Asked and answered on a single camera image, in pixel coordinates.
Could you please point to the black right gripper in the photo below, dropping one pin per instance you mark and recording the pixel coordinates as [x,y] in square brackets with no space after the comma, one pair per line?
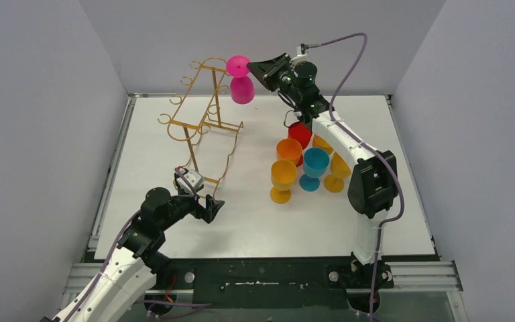
[268,73]

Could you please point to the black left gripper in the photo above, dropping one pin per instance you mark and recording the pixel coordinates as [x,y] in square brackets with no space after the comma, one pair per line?
[203,208]

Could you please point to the magenta wine glass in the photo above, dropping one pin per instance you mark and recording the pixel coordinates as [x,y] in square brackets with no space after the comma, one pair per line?
[241,86]

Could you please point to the red wine glass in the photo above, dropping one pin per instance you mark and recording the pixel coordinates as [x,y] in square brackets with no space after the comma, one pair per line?
[301,133]

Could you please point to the orange wine glass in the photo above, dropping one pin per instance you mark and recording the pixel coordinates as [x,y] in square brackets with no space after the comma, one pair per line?
[289,149]

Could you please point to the yellow wine glass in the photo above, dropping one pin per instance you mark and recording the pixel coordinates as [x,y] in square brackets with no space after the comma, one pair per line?
[319,142]
[335,181]
[283,175]

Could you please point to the blue wine glass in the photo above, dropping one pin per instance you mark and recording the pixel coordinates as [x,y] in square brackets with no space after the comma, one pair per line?
[315,163]

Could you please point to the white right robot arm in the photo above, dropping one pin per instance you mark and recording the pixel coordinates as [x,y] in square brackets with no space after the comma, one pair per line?
[373,185]

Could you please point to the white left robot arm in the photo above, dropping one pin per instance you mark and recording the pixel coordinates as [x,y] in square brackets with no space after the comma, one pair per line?
[134,260]

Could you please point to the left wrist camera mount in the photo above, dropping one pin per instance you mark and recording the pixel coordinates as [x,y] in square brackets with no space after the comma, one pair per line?
[197,180]

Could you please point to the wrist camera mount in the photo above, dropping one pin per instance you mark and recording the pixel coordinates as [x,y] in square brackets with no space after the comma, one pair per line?
[298,53]
[197,180]

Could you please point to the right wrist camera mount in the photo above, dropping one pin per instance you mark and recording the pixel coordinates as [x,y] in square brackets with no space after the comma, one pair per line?
[298,53]

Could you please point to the gold wire glass rack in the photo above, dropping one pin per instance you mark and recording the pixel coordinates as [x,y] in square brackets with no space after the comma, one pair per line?
[193,132]

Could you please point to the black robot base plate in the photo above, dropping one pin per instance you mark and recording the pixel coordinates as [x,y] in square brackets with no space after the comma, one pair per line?
[270,283]

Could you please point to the aluminium table edge rail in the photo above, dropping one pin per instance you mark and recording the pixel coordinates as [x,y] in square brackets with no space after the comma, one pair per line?
[252,226]

